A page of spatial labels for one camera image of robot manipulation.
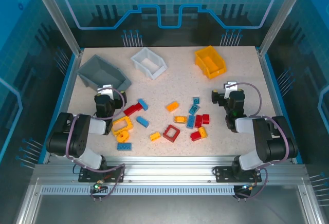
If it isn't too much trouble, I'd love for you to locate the long red lego brick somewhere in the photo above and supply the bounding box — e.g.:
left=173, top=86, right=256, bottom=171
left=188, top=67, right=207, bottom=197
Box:
left=123, top=105, right=137, bottom=116

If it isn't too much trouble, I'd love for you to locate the blue lego brick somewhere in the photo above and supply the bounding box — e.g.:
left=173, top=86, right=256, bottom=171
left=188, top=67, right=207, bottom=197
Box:
left=137, top=98, right=149, bottom=111
left=135, top=116, right=150, bottom=128

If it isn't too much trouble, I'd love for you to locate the yellow lego window frame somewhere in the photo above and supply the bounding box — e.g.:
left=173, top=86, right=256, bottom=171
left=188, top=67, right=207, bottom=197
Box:
left=112, top=116, right=134, bottom=136

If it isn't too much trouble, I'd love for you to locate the grey plastic bin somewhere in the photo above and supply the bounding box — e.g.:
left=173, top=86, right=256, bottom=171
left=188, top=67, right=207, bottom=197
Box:
left=76, top=54, right=132, bottom=93

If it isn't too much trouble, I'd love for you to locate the yellow round lego piece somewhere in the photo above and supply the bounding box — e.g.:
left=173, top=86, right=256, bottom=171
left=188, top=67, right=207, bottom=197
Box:
left=117, top=130, right=131, bottom=142

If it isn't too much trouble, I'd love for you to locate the white plastic bin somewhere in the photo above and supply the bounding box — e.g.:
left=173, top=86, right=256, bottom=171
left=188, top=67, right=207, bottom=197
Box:
left=130, top=47, right=168, bottom=80

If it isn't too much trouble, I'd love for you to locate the yellow plastic bin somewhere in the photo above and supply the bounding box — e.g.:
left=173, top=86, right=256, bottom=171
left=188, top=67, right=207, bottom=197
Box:
left=194, top=45, right=227, bottom=80

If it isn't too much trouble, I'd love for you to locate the red lego window frame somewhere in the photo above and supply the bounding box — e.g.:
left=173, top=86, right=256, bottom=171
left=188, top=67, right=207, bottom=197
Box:
left=162, top=125, right=181, bottom=142

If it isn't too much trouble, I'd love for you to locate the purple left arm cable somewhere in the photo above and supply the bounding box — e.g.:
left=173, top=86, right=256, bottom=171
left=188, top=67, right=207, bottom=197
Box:
left=65, top=87, right=126, bottom=201

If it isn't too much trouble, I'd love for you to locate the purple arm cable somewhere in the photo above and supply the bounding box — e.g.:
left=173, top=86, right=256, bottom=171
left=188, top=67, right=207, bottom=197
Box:
left=65, top=87, right=126, bottom=201
left=226, top=82, right=294, bottom=201

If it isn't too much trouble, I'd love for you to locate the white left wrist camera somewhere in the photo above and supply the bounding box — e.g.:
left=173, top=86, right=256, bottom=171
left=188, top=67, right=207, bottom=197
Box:
left=97, top=84, right=114, bottom=97

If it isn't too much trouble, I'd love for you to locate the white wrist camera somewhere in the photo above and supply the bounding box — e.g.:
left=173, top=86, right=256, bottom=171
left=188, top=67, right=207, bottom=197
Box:
left=223, top=80, right=239, bottom=99
left=97, top=84, right=114, bottom=97

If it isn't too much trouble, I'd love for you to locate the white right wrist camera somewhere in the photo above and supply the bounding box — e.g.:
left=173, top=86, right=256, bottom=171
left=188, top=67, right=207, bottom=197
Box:
left=223, top=80, right=239, bottom=99

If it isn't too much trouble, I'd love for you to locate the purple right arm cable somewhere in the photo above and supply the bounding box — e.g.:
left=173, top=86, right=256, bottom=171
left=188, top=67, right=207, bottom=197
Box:
left=226, top=82, right=294, bottom=201

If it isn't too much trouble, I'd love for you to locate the blue table side rail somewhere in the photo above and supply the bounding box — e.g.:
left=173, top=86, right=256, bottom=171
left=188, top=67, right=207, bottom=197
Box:
left=261, top=53, right=306, bottom=165
left=38, top=51, right=83, bottom=165

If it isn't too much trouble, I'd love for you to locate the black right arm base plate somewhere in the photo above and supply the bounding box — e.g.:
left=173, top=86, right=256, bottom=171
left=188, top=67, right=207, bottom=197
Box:
left=214, top=166, right=262, bottom=183

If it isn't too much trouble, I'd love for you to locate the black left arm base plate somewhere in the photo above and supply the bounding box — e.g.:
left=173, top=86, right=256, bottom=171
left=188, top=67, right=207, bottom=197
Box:
left=78, top=166, right=126, bottom=183

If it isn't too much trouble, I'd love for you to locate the left arm cable connector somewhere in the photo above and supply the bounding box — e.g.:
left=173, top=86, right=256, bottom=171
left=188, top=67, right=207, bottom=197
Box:
left=93, top=180, right=108, bottom=193

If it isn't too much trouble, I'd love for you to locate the arm cable connector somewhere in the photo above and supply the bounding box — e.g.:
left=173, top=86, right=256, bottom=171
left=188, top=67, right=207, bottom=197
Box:
left=93, top=180, right=108, bottom=193
left=241, top=183, right=258, bottom=193

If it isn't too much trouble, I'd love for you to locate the right arm cable connector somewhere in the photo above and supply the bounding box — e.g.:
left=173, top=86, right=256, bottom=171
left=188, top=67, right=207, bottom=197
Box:
left=241, top=183, right=258, bottom=193

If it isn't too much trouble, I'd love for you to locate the aluminium table frame rail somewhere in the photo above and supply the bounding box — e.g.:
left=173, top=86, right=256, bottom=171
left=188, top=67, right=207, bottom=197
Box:
left=33, top=156, right=308, bottom=186

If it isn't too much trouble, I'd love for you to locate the slotted grey cable duct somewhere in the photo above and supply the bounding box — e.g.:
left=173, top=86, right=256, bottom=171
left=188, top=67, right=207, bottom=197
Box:
left=40, top=185, right=236, bottom=196

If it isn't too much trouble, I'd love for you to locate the aluminium frame post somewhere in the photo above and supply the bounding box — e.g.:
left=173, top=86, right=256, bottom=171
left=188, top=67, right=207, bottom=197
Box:
left=29, top=0, right=84, bottom=57
left=258, top=0, right=313, bottom=58

